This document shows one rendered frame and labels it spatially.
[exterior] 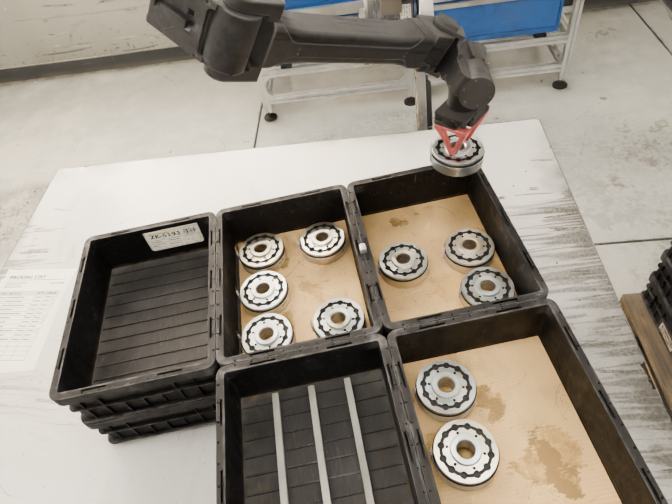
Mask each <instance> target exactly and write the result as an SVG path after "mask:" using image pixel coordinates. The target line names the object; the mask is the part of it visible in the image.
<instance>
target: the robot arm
mask: <svg viewBox="0 0 672 504"><path fill-rule="evenodd" d="M285 5H286V3H285V1H284V0H150V2H149V8H148V13H147V15H146V22H148V23H149V24H150V25H152V26H153V27H154V28H156V29H157V30H158V31H160V32H161V33H162V34H163V35H165V36H166V37H167V38H169V39H170V40H171V41H173V42H174V43H175V44H177V45H178V46H179V47H181V48H182V49H183V50H185V51H186V52H187V53H189V54H190V55H191V56H193V57H194V58H195V59H197V60H198V61H199V62H201V63H203V64H204V65H203V70H204V72H205V73H206V74H207V75H208V76H209V77H211V78H212V79H213V80H216V81H220V82H257V80H258V77H259V75H260V72H261V69H262V68H271V67H273V66H275V65H280V64H287V63H351V64H392V65H398V66H401V67H403V68H404V69H415V70H416V72H425V73H427V74H429V75H432V76H434V77H436V78H439V76H440V75H441V79H442V80H444V81H446V84H447V86H448V99H447V100H446V101H445V102H444V103H443V104H442V105H440V106H439V107H438V108H437V109H436V110H435V111H434V127H435V129H436V130H437V132H438V134H439V135H440V137H441V138H442V140H443V142H444V144H445V146H446V149H447V151H448V153H449V154H451V155H454V156H455V155H456V154H457V152H458V151H459V149H460V148H461V146H462V144H463V143H464V141H465V140H466V141H469V139H470V138H471V136H472V135H473V134H474V132H475V131H476V129H477V128H478V126H479V125H480V124H481V122H482V121H483V119H484V118H485V117H486V115H487V114H488V112H489V108H490V106H489V105H487V104H489V103H490V102H491V100H492V99H493V97H494V95H495V85H494V82H493V80H492V77H491V74H490V71H489V68H488V66H487V64H486V63H485V58H486V51H487V49H486V47H485V45H483V44H481V43H479V41H476V42H475V41H470V39H469V38H467V39H466V41H464V42H463V40H464V39H465V34H464V30H463V27H461V26H459V25H457V21H456V20H455V19H453V18H451V17H449V16H447V15H445V14H443V13H438V15H437V16H431V15H422V14H418V15H417V17H416V18H409V17H407V18H403V19H401V20H391V21H388V20H375V19H365V18H355V17H345V16H334V15H324V14H314V13H304V12H294V11H288V10H284V8H285ZM466 126H469V127H471V128H470V129H469V128H466ZM447 131H449V132H452V133H455V135H456V136H457V137H458V138H459V139H458V141H457V143H456V145H455V147H454V148H452V146H451V143H450V140H449V137H448V134H447Z"/></svg>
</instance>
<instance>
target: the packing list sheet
mask: <svg viewBox="0 0 672 504"><path fill-rule="evenodd" d="M76 270H77V269H36V270H14V269H9V270H8V272H7V274H6V276H5V278H4V279H2V280H1V282H0V373H3V372H14V371H26V370H33V369H34V367H35V364H36V362H37V360H38V357H39V355H40V352H41V350H42V347H43V345H44V342H45V340H46V338H47V335H48V333H49V330H50V328H51V325H52V323H53V321H54V318H55V316H56V313H57V311H58V308H59V306H60V304H61V301H62V299H63V296H64V294H65V291H66V289H67V287H68V285H69V283H70V281H71V279H72V277H73V275H74V273H75V271H76Z"/></svg>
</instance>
